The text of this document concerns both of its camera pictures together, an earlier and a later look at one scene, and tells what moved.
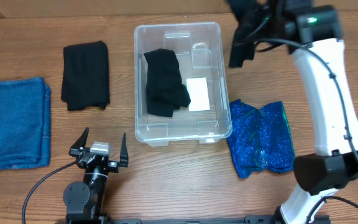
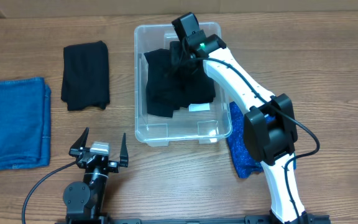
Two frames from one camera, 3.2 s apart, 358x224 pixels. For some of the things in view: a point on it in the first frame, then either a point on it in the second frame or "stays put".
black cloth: x=165 y=92 stays put
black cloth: x=85 y=81 stays put
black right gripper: x=242 y=42 to x=176 y=52
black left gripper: x=114 y=167 stays put
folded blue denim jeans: x=15 y=124 stays put
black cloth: x=253 y=23 to x=194 y=84
